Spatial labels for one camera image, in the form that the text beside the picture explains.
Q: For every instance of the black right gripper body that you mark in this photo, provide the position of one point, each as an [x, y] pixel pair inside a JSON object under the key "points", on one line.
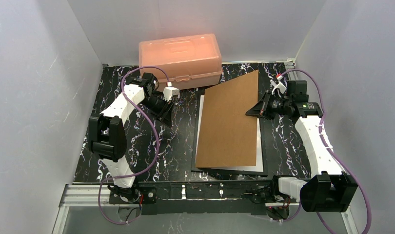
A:
{"points": [[265, 105]]}

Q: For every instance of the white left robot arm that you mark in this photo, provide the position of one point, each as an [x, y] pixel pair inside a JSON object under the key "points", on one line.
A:
{"points": [[106, 134]]}

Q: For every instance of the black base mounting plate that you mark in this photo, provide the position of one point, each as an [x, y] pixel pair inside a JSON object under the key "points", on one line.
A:
{"points": [[255, 197]]}

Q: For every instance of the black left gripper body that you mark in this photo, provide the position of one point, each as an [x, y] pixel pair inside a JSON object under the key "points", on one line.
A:
{"points": [[163, 107]]}

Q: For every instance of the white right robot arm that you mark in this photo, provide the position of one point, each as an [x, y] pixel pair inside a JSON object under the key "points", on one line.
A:
{"points": [[330, 189]]}

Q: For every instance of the brown cardboard backing board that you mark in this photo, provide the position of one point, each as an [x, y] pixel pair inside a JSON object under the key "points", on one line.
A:
{"points": [[227, 136]]}

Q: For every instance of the black picture frame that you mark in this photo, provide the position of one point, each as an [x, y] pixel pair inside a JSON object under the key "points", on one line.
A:
{"points": [[194, 168]]}

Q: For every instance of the pink plastic storage box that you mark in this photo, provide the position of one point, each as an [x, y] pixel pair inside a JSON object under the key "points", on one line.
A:
{"points": [[189, 62]]}

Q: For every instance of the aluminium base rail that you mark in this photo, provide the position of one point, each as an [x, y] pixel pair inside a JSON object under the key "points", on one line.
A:
{"points": [[85, 209]]}

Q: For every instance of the cat photo print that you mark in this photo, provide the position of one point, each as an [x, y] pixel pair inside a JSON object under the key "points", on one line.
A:
{"points": [[259, 166]]}

